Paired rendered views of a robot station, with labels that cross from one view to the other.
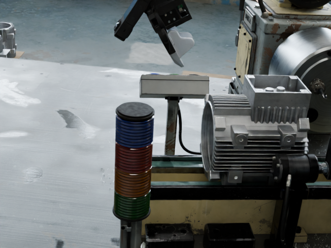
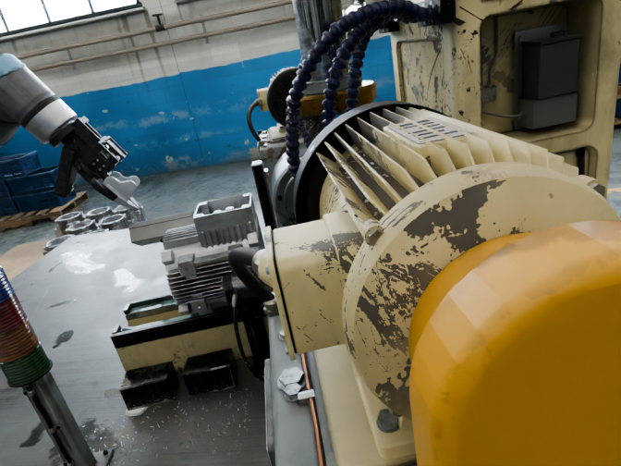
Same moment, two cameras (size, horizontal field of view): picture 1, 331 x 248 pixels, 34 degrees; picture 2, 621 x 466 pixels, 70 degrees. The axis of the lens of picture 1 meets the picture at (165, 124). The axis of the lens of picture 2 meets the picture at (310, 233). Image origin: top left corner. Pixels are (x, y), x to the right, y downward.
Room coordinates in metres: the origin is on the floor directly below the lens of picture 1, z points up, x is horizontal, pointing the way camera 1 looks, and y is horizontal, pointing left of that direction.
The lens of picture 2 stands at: (0.21, -0.47, 1.42)
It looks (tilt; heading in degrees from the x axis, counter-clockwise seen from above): 23 degrees down; 4
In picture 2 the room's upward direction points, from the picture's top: 11 degrees counter-clockwise
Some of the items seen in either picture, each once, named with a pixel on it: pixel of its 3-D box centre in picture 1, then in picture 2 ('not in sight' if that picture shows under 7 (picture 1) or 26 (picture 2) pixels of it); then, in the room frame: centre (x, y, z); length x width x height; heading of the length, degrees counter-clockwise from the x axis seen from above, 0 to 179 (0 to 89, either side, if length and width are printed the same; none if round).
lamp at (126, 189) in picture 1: (132, 176); (12, 337); (0.76, 0.05, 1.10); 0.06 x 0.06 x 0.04
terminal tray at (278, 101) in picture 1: (274, 99); (227, 219); (1.10, -0.23, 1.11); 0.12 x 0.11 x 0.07; 97
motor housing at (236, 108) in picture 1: (250, 137); (220, 262); (1.09, -0.19, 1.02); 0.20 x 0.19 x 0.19; 97
